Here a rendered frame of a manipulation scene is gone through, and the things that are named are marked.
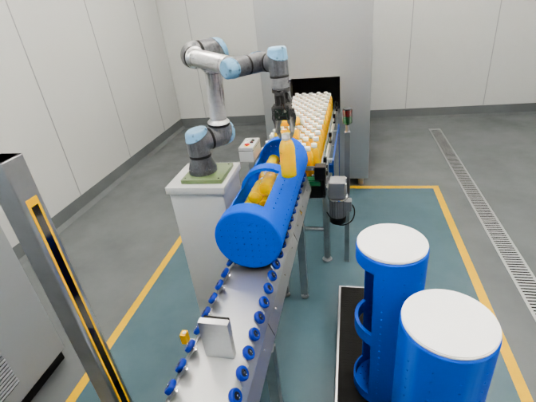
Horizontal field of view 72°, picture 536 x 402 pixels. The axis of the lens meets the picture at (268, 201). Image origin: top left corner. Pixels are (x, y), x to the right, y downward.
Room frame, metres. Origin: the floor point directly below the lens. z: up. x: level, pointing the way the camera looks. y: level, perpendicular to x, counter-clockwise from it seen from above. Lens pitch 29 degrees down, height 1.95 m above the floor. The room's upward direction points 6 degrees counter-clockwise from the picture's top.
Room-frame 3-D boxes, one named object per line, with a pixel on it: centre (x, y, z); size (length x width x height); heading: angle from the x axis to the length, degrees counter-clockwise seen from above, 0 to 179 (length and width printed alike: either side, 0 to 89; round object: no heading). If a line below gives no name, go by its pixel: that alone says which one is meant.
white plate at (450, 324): (0.79, -0.51, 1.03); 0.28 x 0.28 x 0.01
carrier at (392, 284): (1.22, -0.48, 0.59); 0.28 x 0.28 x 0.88
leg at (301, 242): (2.06, -0.19, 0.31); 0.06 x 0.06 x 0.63; 75
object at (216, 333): (0.86, 0.21, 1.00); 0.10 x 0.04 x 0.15; 75
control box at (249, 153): (2.42, 0.08, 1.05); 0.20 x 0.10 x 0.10; 165
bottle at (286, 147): (1.51, -0.11, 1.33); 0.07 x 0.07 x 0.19
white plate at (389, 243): (1.22, -0.48, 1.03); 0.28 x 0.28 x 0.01
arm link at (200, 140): (1.86, 0.32, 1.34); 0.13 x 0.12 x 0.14; 126
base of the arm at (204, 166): (1.85, 0.33, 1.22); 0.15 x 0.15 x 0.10
